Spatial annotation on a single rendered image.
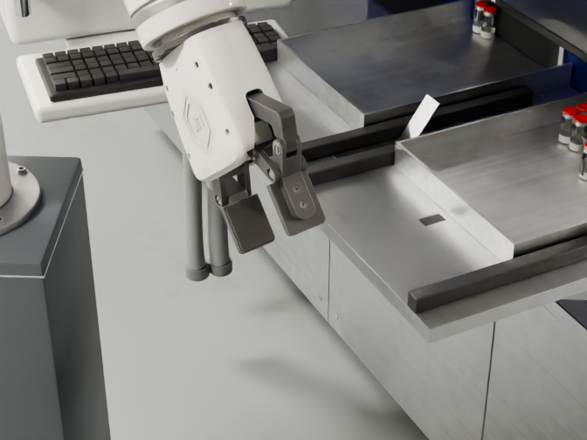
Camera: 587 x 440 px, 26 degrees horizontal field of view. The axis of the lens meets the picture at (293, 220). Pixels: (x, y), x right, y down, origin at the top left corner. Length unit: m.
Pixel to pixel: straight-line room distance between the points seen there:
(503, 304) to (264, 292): 1.53
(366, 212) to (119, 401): 1.18
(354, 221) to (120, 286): 1.46
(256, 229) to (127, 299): 1.91
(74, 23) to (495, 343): 0.87
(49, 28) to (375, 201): 0.80
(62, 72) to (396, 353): 0.84
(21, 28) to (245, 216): 1.22
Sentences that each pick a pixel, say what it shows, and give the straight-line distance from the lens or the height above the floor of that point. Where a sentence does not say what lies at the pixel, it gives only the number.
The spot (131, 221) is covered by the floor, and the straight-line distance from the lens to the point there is 3.16.
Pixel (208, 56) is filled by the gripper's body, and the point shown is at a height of 1.32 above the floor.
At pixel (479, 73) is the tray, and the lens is 1.88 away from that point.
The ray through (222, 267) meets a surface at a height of 0.21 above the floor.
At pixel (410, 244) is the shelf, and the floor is 0.88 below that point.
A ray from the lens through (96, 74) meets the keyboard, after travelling 2.00.
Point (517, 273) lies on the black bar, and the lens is 1.44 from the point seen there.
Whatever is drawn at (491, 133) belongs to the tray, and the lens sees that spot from 1.70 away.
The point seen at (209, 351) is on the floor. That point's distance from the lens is 2.73.
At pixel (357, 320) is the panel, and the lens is 2.52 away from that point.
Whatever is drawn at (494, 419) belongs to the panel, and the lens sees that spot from 2.16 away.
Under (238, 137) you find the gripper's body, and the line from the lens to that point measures 0.90.
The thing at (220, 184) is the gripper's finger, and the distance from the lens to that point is 0.98.
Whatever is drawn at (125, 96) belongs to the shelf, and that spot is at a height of 0.80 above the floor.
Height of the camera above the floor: 1.72
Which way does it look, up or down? 33 degrees down
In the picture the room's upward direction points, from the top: straight up
